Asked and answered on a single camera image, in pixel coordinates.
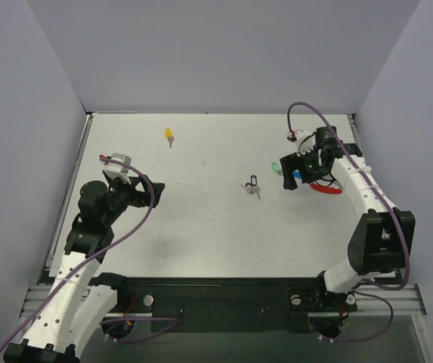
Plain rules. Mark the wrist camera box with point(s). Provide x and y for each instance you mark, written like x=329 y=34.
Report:
x=113 y=171
x=303 y=141

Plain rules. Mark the green tag key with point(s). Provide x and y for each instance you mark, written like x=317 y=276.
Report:
x=276 y=168

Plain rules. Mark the yellow tag key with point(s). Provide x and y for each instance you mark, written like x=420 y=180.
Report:
x=169 y=136

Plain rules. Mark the blue tag key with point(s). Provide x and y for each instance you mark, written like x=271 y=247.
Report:
x=297 y=174

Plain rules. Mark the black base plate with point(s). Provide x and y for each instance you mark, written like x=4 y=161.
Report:
x=291 y=304

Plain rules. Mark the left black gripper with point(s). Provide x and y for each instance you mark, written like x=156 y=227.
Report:
x=137 y=190

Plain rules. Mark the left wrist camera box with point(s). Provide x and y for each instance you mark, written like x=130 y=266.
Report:
x=113 y=171

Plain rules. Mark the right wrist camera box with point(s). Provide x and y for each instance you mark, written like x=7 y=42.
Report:
x=303 y=141

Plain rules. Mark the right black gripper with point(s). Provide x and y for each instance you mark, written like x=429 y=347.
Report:
x=301 y=166

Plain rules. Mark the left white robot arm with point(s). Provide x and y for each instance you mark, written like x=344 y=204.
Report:
x=69 y=315

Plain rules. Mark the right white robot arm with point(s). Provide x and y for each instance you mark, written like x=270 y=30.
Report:
x=382 y=239

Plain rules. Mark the keys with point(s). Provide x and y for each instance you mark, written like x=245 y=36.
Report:
x=252 y=187

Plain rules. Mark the aluminium frame rail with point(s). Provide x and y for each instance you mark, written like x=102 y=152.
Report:
x=370 y=302

